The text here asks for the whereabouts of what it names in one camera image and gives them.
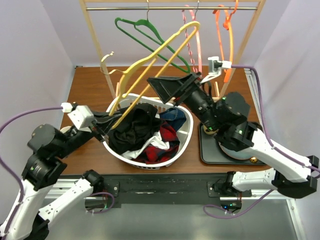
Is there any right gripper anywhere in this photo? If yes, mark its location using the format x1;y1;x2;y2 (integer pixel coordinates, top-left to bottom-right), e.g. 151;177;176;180
147;70;222;131

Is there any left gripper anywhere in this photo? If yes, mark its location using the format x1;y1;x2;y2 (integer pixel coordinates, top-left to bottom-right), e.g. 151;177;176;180
55;107;122;158

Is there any blue denim skirt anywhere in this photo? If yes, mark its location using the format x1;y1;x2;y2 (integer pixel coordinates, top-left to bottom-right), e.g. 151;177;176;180
159;107;187;132

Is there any black garment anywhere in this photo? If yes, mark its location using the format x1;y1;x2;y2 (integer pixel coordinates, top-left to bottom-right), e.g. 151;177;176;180
108;103;164;155

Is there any white cloth garment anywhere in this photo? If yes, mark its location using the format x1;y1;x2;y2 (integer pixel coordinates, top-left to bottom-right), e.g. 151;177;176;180
121;131;173;160

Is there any orange hanger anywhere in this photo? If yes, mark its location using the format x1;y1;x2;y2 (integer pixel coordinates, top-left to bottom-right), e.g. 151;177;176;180
212;0;240;83

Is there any pink wavy hanger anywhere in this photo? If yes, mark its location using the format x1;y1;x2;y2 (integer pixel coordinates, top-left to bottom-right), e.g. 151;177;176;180
181;9;203;73

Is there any red plaid pleated skirt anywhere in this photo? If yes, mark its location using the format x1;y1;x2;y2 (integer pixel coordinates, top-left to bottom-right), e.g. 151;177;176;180
134;121;180;165

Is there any yellow hanger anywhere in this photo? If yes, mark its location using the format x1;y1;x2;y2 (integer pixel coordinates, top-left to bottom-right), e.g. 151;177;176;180
99;21;202;131

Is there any green velvet hanger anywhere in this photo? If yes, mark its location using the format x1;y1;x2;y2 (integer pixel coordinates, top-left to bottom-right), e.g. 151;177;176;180
114;17;191;74

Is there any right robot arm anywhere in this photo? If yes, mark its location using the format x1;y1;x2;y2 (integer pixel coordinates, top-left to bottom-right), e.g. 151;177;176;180
147;73;319;199

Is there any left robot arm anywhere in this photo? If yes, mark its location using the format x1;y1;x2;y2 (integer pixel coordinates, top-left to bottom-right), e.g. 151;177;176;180
0;106;122;240

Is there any white plastic laundry basket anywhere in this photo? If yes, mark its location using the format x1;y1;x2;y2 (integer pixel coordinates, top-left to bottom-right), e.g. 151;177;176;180
103;96;194;170

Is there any yellow mug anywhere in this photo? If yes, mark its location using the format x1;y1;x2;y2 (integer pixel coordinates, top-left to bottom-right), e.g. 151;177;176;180
203;125;216;135

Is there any black tray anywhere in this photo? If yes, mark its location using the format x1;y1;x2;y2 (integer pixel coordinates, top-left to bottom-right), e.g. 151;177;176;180
198;123;266;166

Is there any blue ceramic plate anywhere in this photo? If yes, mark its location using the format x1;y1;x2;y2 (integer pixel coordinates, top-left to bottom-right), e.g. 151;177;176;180
218;143;252;161

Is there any gold cutlery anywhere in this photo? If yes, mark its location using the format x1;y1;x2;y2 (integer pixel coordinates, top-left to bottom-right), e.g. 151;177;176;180
249;156;259;164

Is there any wooden clothes rack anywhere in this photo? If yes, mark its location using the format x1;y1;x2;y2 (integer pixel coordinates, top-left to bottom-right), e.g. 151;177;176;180
79;0;266;101

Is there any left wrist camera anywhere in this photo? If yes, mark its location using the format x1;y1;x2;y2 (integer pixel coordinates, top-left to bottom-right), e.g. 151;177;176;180
60;102;95;132

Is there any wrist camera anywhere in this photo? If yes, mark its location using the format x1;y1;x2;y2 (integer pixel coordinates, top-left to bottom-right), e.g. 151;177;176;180
200;56;232;84
60;102;95;132

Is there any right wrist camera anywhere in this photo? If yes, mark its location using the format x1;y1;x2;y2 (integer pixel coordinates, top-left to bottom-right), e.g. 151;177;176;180
200;56;232;84

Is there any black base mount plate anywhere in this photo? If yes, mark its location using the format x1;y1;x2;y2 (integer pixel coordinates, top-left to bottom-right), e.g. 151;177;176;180
102;173;252;208

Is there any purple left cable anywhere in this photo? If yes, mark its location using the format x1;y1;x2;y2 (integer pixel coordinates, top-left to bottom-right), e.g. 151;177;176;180
0;106;65;236

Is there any purple cable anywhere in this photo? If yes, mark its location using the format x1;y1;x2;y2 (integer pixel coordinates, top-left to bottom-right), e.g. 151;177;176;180
202;64;320;220
0;106;65;236

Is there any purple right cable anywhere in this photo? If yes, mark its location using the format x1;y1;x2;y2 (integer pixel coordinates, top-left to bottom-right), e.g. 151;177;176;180
202;64;320;220

